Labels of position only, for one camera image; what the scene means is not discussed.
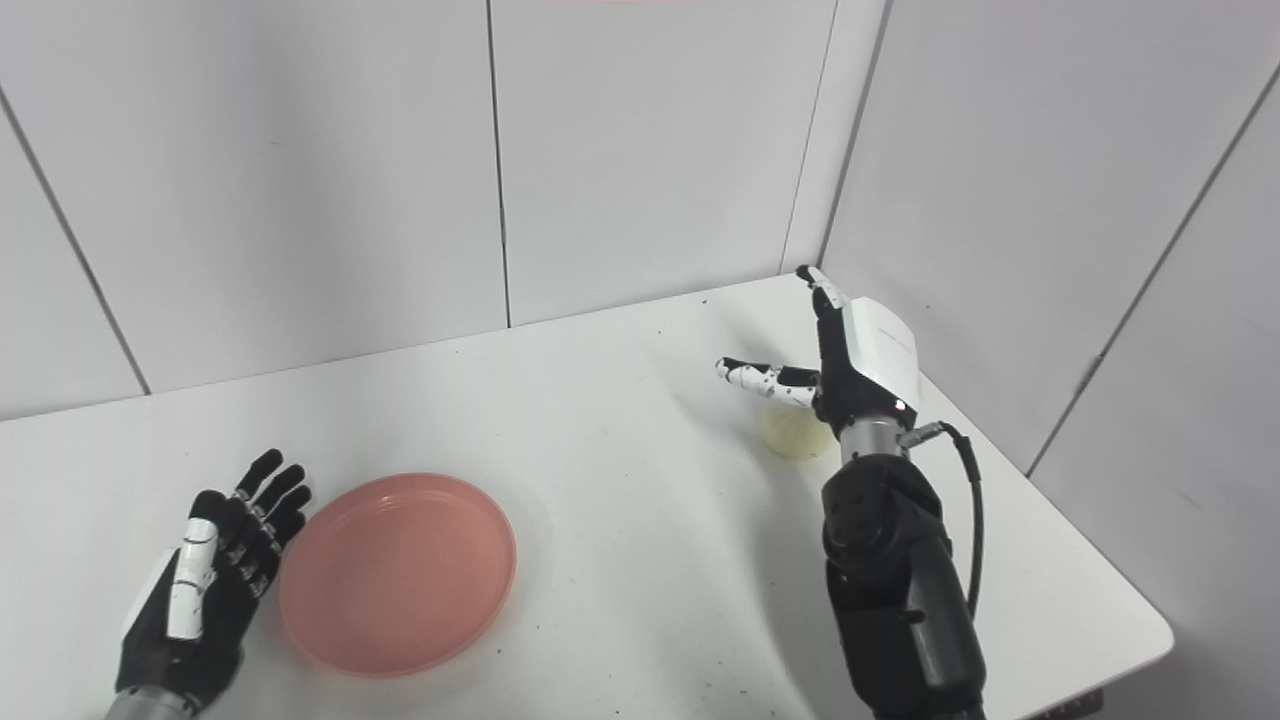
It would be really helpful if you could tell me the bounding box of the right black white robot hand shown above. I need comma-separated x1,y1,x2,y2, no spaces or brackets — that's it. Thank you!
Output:
714,264,924,442

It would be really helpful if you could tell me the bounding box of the cream steamed bun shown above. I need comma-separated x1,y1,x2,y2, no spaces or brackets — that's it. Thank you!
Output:
761,403,838,462

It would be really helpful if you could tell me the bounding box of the pink round plate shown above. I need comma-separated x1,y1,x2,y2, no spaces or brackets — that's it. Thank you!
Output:
278,472,519,680

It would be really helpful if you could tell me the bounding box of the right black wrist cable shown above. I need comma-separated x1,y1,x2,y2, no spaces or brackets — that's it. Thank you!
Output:
897,420,986,623

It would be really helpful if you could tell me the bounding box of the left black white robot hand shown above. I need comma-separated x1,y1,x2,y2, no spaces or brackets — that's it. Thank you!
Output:
114,449,314,714

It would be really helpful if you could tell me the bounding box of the black table frame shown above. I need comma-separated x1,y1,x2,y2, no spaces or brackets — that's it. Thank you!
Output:
1038,688,1107,720

